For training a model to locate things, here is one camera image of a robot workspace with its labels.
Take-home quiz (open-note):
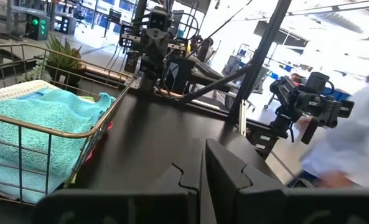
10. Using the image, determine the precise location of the black frame strut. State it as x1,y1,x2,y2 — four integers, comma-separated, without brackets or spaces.
227,0,293,125

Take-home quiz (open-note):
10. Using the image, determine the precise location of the blue microfiber towel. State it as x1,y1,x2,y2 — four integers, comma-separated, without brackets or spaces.
0,88,117,187

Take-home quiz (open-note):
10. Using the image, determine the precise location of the black diagonal frame brace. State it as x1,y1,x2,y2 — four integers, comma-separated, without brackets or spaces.
180,65,253,104

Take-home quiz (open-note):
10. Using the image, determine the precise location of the potted succulent plant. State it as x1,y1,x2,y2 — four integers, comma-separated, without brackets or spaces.
16,33,88,88

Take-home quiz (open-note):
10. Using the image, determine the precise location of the copper wire basket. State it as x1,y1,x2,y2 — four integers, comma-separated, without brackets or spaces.
0,42,136,207

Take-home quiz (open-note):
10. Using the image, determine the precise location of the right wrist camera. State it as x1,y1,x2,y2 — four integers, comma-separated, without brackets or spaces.
148,7,172,32

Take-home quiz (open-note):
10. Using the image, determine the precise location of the black box with green light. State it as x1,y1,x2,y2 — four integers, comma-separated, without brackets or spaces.
24,12,51,41

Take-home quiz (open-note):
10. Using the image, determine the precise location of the person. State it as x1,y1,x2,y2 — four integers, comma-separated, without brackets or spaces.
299,63,369,190

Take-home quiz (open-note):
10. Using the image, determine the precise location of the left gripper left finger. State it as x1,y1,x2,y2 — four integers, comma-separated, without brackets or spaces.
31,138,205,224

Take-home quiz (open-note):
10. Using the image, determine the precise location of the grey waffle microfiber towel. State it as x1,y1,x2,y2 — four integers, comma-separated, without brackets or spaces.
0,80,60,106

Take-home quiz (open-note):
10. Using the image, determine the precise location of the pink microfiber towel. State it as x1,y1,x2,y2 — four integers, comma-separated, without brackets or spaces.
84,121,114,162

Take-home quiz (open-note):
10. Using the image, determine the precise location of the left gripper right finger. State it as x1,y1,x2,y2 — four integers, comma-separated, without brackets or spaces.
205,138,369,224

